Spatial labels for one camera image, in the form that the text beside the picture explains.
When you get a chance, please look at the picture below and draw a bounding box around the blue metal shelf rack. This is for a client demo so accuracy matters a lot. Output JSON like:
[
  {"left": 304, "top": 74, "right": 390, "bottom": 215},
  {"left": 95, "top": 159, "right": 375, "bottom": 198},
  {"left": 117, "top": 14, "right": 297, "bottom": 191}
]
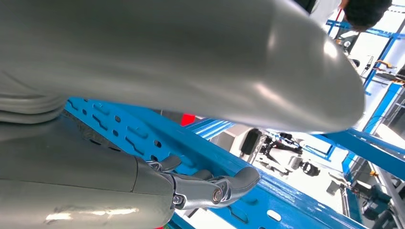
[
  {"left": 311, "top": 19, "right": 405, "bottom": 228},
  {"left": 64, "top": 97, "right": 369, "bottom": 229}
]

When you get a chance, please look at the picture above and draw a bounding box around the black and white machine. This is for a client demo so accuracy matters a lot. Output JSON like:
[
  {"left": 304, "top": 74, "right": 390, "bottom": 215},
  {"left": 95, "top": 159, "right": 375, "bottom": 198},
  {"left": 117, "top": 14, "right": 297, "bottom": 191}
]
[{"left": 240, "top": 128, "right": 321, "bottom": 177}]

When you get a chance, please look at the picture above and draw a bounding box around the person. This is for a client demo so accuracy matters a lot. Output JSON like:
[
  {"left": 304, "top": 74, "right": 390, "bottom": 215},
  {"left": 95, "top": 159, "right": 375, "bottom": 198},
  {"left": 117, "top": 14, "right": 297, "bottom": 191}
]
[{"left": 294, "top": 0, "right": 393, "bottom": 32}]

